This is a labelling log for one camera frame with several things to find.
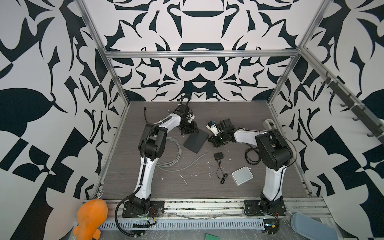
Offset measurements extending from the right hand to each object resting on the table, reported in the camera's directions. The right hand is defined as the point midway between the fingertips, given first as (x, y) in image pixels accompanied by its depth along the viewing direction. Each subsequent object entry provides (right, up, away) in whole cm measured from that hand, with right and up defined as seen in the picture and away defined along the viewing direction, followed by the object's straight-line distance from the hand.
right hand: (210, 138), depth 99 cm
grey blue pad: (+43, -37, -30) cm, 64 cm away
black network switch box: (-9, -2, 0) cm, 9 cm away
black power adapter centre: (+4, -10, -8) cm, 13 cm away
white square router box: (+16, -18, -15) cm, 29 cm away
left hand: (-8, +5, +1) cm, 9 cm away
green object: (-4, -39, -32) cm, 51 cm away
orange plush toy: (-55, -28, -34) cm, 70 cm away
